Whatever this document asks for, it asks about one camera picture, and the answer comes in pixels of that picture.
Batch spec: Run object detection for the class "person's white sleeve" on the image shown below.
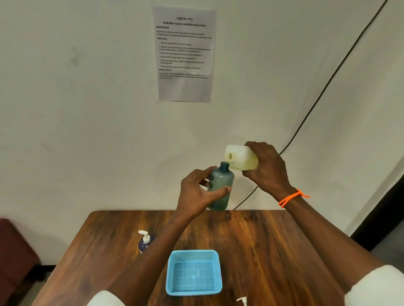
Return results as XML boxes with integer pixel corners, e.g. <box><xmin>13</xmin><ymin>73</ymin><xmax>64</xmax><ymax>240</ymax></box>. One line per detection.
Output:
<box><xmin>87</xmin><ymin>290</ymin><xmax>127</xmax><ymax>306</ymax></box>
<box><xmin>344</xmin><ymin>264</ymin><xmax>404</xmax><ymax>306</ymax></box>

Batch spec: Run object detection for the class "person's left forearm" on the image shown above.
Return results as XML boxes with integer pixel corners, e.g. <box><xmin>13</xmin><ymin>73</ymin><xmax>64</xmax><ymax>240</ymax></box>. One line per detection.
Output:
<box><xmin>107</xmin><ymin>214</ymin><xmax>187</xmax><ymax>306</ymax></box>

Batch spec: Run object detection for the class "person's right hand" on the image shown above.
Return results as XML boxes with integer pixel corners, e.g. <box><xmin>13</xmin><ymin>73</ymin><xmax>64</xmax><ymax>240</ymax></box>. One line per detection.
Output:
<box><xmin>242</xmin><ymin>141</ymin><xmax>296</xmax><ymax>201</ymax></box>

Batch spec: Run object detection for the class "person's left white sleeve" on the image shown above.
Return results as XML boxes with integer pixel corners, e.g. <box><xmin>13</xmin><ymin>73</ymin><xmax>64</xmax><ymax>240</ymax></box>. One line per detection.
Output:
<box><xmin>87</xmin><ymin>290</ymin><xmax>127</xmax><ymax>306</ymax></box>

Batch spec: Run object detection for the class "large yellow soap bottle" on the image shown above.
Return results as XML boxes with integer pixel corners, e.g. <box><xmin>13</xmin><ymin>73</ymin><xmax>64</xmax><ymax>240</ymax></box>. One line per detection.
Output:
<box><xmin>224</xmin><ymin>145</ymin><xmax>259</xmax><ymax>171</ymax></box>

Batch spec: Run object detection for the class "small teal translucent bottle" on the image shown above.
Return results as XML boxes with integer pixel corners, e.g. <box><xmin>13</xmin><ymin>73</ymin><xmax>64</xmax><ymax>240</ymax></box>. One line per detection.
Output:
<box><xmin>207</xmin><ymin>161</ymin><xmax>235</xmax><ymax>212</ymax></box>

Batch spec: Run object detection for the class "small navy white pump bottle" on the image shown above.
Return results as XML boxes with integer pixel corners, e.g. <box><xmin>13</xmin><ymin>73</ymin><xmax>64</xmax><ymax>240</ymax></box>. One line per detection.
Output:
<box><xmin>138</xmin><ymin>230</ymin><xmax>156</xmax><ymax>254</ymax></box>

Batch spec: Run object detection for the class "person's right white sleeve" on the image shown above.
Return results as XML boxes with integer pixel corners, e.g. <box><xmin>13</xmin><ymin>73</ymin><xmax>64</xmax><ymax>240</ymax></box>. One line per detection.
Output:
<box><xmin>344</xmin><ymin>264</ymin><xmax>404</xmax><ymax>306</ymax></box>

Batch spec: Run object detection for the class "black door frame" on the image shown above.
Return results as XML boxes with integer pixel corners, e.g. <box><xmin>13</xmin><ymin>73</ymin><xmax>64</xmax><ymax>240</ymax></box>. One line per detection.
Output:
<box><xmin>350</xmin><ymin>176</ymin><xmax>404</xmax><ymax>253</ymax></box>

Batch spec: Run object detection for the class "printed paper sheet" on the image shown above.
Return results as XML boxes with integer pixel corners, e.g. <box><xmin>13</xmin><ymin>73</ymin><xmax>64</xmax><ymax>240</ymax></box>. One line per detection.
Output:
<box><xmin>152</xmin><ymin>6</ymin><xmax>218</xmax><ymax>104</ymax></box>

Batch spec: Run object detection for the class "blue plastic mesh basket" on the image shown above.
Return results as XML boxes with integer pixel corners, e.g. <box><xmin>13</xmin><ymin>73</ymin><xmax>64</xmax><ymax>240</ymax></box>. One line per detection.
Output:
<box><xmin>165</xmin><ymin>249</ymin><xmax>223</xmax><ymax>297</ymax></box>

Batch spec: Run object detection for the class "orange beaded bracelet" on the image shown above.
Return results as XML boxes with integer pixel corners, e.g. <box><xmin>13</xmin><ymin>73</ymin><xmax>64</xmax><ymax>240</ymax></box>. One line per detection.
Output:
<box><xmin>278</xmin><ymin>189</ymin><xmax>311</xmax><ymax>208</ymax></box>

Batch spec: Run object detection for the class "long black wall cable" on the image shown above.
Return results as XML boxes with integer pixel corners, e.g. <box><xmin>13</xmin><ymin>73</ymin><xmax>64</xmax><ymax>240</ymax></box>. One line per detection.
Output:
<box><xmin>233</xmin><ymin>0</ymin><xmax>389</xmax><ymax>211</ymax></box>

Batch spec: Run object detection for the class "person's right forearm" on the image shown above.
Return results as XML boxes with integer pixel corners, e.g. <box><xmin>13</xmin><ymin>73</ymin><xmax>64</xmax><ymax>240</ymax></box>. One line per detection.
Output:
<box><xmin>282</xmin><ymin>194</ymin><xmax>384</xmax><ymax>294</ymax></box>

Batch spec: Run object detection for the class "maroon upholstered seat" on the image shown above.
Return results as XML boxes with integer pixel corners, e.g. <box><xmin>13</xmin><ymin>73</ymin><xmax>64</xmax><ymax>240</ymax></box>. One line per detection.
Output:
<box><xmin>0</xmin><ymin>218</ymin><xmax>42</xmax><ymax>306</ymax></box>

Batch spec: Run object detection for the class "person's left hand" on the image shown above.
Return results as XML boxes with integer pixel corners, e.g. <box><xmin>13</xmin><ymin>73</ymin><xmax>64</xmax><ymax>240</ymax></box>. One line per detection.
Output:
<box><xmin>175</xmin><ymin>166</ymin><xmax>233</xmax><ymax>221</ymax></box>

